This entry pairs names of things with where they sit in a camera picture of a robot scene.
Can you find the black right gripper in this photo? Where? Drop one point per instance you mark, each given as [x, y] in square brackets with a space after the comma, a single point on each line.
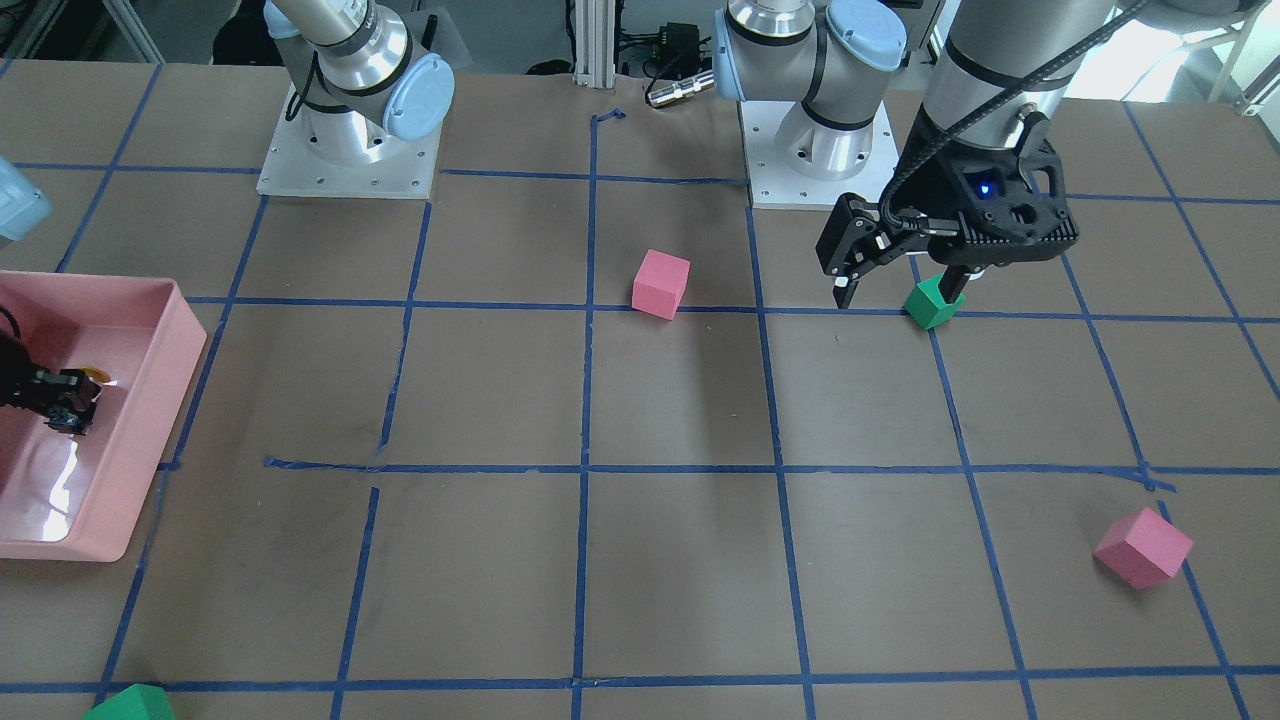
[30, 388]

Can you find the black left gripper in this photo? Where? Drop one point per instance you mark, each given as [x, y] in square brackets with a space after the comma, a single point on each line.
[942, 181]

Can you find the yellow push button switch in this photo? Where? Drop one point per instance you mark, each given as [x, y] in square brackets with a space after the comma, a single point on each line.
[106, 380]

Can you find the green foam cube near left arm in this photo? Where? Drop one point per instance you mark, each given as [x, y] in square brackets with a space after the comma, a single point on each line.
[926, 305]

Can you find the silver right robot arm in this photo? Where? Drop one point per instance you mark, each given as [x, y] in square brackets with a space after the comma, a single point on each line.
[342, 56]

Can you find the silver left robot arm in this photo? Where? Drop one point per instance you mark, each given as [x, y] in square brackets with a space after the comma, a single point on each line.
[998, 79]

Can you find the pink plastic bin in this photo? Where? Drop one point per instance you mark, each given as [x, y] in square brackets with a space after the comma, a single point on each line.
[76, 495]

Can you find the pink foam cube centre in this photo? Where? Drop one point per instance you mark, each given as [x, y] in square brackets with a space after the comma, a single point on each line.
[659, 284]

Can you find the silver metal cylinder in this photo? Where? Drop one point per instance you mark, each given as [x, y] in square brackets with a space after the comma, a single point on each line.
[680, 90]

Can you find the green foam cube near bin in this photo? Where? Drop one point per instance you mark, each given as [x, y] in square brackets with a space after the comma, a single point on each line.
[136, 702]

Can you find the black power adapter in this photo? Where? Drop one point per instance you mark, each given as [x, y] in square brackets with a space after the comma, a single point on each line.
[677, 51]

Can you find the pink foam cube side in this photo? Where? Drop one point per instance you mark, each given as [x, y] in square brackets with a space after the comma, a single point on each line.
[1143, 549]

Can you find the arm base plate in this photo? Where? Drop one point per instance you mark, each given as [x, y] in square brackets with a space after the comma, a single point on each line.
[820, 185]
[346, 156]

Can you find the aluminium profile post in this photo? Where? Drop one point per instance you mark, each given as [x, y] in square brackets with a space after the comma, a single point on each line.
[594, 26]

